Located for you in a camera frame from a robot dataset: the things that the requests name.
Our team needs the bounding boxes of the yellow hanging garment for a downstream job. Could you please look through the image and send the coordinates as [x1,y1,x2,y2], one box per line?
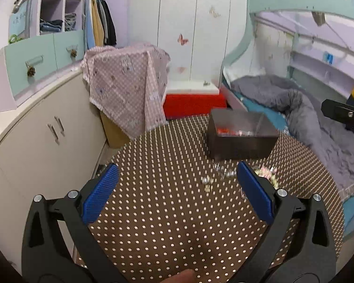
[91,0,106,48]

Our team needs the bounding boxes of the silver crystal jewelry piece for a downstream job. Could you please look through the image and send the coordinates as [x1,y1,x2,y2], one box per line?
[213,162,238,180]

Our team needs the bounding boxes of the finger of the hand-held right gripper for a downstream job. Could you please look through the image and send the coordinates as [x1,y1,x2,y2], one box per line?
[321,99,354,132]

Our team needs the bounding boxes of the teal bunk bed frame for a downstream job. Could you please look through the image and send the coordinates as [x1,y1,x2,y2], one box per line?
[220,0,354,242]

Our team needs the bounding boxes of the white cubby shelf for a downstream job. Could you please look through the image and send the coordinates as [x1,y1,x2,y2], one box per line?
[29,0,107,36]

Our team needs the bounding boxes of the dark hanging garment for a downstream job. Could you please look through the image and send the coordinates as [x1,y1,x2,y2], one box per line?
[102,0,118,47]

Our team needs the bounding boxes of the folded jeans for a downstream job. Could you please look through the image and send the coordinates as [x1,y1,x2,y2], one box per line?
[64,12,78,31]

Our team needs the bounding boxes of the white curved cabinet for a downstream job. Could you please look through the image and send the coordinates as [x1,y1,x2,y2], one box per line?
[0,70,107,272]

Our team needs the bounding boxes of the grey duvet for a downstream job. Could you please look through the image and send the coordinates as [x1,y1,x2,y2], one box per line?
[230,75,354,190]

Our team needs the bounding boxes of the white wardrobe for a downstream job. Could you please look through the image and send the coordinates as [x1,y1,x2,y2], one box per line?
[127,0,249,83]

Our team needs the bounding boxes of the metal cabinet handle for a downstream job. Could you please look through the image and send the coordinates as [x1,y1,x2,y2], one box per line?
[55,116,65,137]
[47,123,59,146]

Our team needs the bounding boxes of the teal drawer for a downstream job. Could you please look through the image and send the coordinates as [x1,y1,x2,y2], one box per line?
[53,29,86,71]
[4,38,57,101]

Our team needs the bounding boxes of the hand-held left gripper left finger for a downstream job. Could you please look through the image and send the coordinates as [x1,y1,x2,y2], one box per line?
[21,163,119,283]

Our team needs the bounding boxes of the red storage box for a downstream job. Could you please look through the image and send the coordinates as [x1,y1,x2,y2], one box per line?
[162,92,227,121]

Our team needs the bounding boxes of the small silver rings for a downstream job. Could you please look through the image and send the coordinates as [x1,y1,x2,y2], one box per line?
[201,175,215,194]

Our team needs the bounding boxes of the dark jewelry box clear lid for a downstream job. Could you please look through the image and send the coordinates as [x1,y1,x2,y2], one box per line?
[206,108,280,162]

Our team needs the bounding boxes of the pink checked cloth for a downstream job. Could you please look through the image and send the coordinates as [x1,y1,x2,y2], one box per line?
[81,43,172,140]

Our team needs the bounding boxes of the folded blue clothes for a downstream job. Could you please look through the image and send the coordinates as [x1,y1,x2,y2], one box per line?
[40,19,64,33]

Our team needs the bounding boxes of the brown polka dot tablecloth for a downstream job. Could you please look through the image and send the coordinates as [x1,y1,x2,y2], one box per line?
[72,113,346,283]

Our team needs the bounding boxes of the light blue box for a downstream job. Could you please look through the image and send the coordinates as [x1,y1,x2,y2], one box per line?
[8,4,30,43]

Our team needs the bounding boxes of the light blue hanging garment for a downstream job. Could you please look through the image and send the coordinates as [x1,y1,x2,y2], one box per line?
[84,0,96,50]

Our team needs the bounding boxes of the blue bed sheet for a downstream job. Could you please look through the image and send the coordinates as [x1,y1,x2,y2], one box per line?
[234,91,288,131]

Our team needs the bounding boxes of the white step platform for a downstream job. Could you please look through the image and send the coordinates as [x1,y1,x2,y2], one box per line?
[165,79,220,95]

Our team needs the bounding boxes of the small candies pile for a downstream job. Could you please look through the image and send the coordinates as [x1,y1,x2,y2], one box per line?
[252,165,281,190]

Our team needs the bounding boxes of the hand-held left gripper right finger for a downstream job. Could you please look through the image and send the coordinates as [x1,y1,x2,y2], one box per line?
[236,161,337,283]

